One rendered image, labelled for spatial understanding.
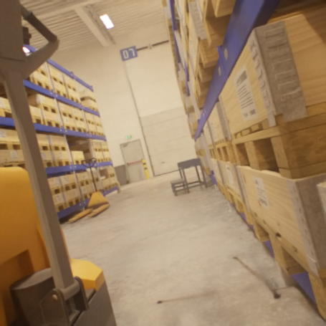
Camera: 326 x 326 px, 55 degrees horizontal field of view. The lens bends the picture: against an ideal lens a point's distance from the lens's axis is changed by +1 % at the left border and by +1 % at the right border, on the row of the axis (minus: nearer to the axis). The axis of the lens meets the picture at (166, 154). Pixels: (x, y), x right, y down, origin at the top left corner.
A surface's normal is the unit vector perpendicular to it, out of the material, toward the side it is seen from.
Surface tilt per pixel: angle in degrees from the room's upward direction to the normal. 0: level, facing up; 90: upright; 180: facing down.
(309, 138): 90
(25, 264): 90
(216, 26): 90
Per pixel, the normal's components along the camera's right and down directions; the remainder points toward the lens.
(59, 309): -0.49, 0.11
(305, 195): -0.07, 0.00
